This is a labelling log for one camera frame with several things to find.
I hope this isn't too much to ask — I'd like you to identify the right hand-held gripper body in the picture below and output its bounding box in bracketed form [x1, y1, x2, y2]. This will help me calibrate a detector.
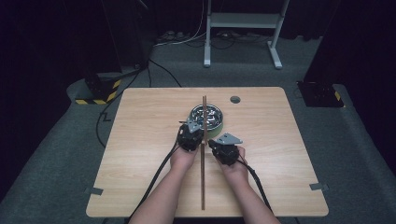
[211, 133, 244, 167]

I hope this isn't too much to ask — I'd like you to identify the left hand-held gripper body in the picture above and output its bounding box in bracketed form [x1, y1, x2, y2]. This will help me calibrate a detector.
[176, 119, 205, 153]

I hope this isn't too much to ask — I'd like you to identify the dark power strip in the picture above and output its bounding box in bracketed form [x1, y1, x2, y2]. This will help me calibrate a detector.
[156, 30, 189, 44]

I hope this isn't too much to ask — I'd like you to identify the white floor cable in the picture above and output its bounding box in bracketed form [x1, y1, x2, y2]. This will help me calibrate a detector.
[153, 0, 209, 49]

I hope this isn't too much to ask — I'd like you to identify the black floor cable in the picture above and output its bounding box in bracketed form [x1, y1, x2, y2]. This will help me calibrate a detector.
[94, 58, 183, 149]

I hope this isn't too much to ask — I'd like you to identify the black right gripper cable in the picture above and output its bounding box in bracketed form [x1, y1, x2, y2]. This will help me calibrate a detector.
[236, 158, 275, 214]

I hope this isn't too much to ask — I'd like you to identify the grey tape piece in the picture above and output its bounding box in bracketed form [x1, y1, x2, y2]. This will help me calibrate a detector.
[309, 182, 330, 192]
[83, 187, 105, 197]

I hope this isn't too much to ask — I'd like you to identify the round green coaster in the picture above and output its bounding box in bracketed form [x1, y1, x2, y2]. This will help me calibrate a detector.
[205, 121, 224, 140]

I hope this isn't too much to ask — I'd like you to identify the white metal stand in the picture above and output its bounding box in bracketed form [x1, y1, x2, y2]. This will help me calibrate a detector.
[203, 0, 291, 70]

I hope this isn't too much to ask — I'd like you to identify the person's left hand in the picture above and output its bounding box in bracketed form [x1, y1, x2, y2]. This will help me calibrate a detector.
[169, 144, 201, 173]

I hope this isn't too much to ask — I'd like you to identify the shiny metal bowl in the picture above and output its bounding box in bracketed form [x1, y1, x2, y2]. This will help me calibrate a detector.
[188, 104, 224, 132]

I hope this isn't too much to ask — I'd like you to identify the person's right hand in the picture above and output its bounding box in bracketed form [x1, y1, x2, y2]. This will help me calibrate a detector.
[217, 145, 250, 185]

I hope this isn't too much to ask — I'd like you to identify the black yellow striped base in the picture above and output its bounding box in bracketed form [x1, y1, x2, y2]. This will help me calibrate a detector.
[75, 72, 122, 106]

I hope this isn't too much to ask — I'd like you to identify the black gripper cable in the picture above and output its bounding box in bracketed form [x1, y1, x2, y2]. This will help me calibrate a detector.
[124, 133, 185, 224]
[236, 158, 275, 214]

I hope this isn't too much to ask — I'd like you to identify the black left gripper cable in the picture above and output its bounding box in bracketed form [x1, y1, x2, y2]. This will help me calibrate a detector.
[124, 133, 185, 224]

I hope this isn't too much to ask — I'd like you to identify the black box with yellow stripe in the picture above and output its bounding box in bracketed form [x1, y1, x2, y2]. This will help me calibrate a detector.
[296, 80, 346, 109]

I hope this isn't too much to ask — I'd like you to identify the pile of metal screws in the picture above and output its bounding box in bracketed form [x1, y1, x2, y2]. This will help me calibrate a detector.
[191, 106, 220, 128]

